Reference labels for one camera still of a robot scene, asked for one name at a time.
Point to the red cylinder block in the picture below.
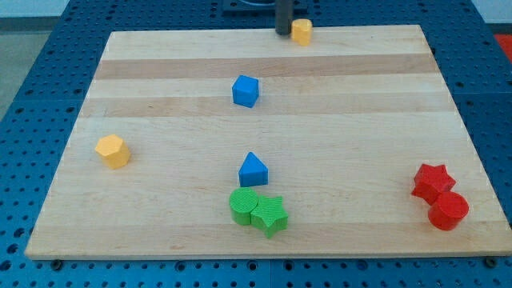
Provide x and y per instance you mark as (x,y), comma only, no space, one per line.
(448,211)

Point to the green star block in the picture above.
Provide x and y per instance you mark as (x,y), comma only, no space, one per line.
(269,215)

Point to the wooden board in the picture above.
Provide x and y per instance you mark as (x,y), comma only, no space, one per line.
(342,125)

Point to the red star block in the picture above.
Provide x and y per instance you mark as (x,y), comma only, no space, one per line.
(431,181)

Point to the green cylinder block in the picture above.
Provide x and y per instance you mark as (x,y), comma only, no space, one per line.
(242,202)

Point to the blue triangle block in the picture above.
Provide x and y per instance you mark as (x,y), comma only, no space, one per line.
(253,172)

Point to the yellow hexagon block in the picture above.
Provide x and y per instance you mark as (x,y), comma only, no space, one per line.
(113,151)

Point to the blue cube block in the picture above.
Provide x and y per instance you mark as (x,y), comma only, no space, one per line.
(245,91)

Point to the yellow heart block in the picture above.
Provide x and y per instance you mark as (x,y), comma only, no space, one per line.
(301,31)

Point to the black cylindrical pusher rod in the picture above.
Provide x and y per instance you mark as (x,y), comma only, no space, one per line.
(283,12)

